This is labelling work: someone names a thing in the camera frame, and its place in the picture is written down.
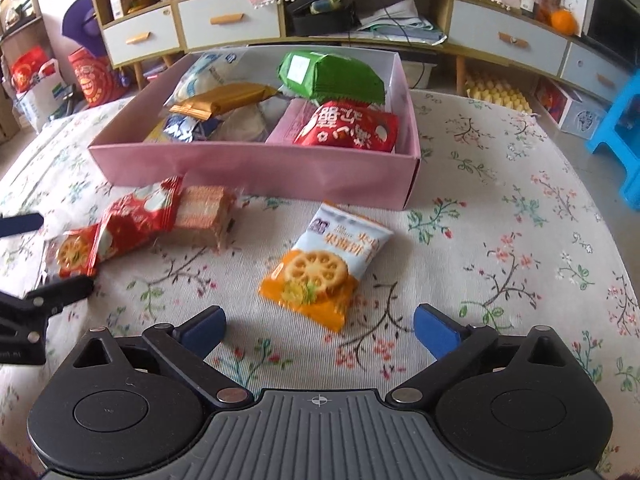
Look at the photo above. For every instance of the white bread packet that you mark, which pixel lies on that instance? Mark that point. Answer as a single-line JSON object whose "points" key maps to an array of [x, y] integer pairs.
{"points": [[192, 87], [215, 65]]}

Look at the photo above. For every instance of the microwave oven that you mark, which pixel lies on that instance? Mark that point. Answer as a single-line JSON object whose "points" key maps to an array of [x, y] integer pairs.
{"points": [[615, 20]]}

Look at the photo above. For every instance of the white silver snack packet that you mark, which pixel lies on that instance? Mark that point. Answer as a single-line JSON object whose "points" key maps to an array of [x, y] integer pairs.
{"points": [[245, 125]]}

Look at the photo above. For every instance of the small white box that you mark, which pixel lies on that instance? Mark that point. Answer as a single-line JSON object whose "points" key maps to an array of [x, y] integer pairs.
{"points": [[119, 5]]}

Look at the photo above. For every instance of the yellow egg tray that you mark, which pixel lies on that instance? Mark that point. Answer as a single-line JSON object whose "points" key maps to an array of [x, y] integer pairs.
{"points": [[497, 91]]}

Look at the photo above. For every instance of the pile of papers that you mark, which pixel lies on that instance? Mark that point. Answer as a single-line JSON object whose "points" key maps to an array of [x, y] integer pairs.
{"points": [[400, 25]]}

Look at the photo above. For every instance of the green snack packet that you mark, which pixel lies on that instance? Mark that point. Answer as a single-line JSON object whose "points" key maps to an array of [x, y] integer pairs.
{"points": [[330, 77]]}

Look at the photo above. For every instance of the long wooden TV cabinet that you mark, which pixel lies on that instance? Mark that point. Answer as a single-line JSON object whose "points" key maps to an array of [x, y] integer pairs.
{"points": [[230, 20]]}

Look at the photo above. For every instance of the red paper bag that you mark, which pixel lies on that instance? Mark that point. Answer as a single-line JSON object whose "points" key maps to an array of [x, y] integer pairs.
{"points": [[95, 77]]}

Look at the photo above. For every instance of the wooden side cabinet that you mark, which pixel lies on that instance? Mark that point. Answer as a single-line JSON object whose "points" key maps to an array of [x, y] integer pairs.
{"points": [[140, 35]]}

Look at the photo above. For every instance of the red cracker packet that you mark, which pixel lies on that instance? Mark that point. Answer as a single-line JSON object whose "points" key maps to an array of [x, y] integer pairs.
{"points": [[72, 252]]}

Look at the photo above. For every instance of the red and white bag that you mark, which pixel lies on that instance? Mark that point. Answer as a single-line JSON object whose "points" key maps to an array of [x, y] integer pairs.
{"points": [[35, 85]]}

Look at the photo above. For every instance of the orange cracker packet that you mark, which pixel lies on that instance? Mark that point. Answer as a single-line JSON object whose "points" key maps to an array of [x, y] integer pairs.
{"points": [[315, 270]]}

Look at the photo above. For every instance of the golden brown snack packet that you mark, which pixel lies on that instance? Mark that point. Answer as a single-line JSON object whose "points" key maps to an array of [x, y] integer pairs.
{"points": [[225, 100]]}

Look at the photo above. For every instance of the pink cardboard box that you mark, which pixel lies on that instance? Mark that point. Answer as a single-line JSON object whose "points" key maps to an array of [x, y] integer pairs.
{"points": [[250, 170]]}

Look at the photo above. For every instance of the clear plastic box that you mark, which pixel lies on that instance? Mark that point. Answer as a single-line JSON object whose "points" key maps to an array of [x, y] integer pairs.
{"points": [[417, 74]]}

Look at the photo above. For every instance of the pink cake packet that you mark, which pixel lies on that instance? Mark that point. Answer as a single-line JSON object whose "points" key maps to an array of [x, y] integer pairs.
{"points": [[285, 122]]}

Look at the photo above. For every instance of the red snack packet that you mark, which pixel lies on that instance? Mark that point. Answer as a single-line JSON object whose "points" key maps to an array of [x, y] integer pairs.
{"points": [[345, 127], [135, 220]]}

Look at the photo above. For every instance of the white and red box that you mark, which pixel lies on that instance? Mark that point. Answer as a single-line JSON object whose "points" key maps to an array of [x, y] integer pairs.
{"points": [[570, 107]]}

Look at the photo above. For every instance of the yellow snack packet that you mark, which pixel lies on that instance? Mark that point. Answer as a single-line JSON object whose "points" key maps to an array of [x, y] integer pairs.
{"points": [[185, 127]]}

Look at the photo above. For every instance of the clear wafer packet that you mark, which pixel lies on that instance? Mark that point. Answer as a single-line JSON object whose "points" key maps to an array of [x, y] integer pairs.
{"points": [[205, 215]]}

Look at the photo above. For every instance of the orange fruit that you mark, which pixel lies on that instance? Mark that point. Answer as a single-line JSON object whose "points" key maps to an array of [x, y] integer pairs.
{"points": [[562, 22]]}

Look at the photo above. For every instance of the blue plastic stool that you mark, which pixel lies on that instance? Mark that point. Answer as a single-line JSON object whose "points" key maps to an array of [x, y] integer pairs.
{"points": [[620, 125]]}

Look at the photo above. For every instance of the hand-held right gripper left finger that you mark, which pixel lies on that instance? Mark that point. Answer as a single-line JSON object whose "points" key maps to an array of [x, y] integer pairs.
{"points": [[202, 330]]}

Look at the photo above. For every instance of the black storage box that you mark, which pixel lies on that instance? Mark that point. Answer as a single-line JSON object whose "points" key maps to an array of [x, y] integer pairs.
{"points": [[322, 17]]}

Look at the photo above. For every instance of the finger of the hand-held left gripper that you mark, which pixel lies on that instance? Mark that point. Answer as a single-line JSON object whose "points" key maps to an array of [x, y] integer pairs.
{"points": [[20, 224], [55, 292]]}

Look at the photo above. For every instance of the floral cloth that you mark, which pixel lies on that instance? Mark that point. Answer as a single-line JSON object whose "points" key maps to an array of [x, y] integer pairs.
{"points": [[500, 260]]}

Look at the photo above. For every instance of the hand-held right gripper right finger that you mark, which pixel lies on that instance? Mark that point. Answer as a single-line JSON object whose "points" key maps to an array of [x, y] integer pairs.
{"points": [[437, 330]]}

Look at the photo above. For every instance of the purple cloth object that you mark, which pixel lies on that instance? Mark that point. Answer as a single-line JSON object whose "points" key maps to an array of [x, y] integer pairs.
{"points": [[80, 20]]}

